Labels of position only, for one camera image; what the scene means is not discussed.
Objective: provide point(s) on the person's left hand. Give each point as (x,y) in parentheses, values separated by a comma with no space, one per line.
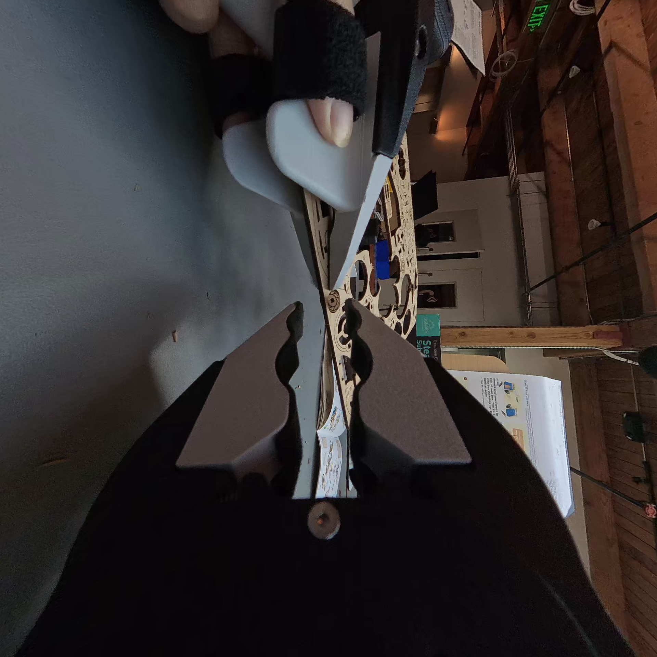
(190,13)

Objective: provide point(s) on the laser-cut wooden parts sheet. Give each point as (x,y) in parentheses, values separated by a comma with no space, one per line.
(331,321)

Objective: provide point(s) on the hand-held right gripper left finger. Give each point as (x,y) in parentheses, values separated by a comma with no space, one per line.
(231,415)

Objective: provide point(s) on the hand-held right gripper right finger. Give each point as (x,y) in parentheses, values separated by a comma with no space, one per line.
(410,410)

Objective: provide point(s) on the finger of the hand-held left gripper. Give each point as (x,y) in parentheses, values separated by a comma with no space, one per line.
(359,231)
(304,241)

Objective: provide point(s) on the white instruction poster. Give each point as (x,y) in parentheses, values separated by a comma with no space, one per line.
(539,436)

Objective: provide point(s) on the white paper sheet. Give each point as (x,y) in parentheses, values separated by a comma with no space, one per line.
(469,36)

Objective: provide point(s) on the white instruction booklet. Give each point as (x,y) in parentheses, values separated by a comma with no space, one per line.
(331,462)

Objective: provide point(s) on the green exit sign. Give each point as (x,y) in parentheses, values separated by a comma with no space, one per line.
(536,18)

